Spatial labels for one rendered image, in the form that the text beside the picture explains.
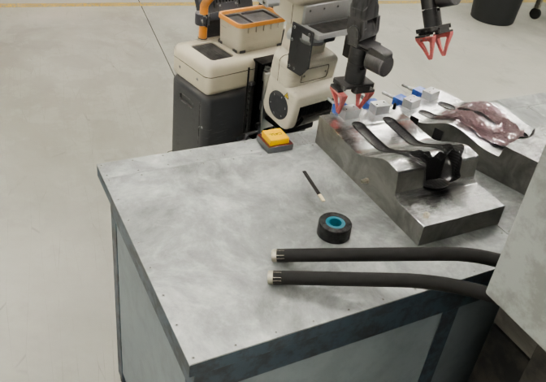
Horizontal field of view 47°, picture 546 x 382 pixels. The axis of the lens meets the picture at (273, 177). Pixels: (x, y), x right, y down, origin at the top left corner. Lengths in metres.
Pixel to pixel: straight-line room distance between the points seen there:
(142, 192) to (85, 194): 1.39
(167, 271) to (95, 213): 1.51
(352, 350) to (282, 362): 0.19
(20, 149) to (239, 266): 2.10
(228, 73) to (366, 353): 1.19
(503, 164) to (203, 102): 1.07
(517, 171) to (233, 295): 0.91
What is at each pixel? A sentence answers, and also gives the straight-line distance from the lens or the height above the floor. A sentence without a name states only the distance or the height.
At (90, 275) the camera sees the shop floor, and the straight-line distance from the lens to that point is 2.55.
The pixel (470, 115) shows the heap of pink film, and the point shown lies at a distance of 1.93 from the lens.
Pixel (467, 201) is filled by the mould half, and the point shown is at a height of 0.86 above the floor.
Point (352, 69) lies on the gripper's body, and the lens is 1.76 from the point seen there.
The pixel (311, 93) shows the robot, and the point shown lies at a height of 0.79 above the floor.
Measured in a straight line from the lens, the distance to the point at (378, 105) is 1.87.
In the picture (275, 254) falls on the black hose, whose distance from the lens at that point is 1.39.
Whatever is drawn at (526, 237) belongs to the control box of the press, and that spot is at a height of 1.21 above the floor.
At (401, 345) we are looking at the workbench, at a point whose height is 0.60.
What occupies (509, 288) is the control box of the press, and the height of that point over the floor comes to 1.11.
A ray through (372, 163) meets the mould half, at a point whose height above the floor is 0.89.
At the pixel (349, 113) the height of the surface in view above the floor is 0.91.
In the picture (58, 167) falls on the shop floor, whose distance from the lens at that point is 3.17.
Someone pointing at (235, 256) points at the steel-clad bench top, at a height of 0.80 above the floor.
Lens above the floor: 1.73
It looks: 34 degrees down
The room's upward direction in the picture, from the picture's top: 7 degrees clockwise
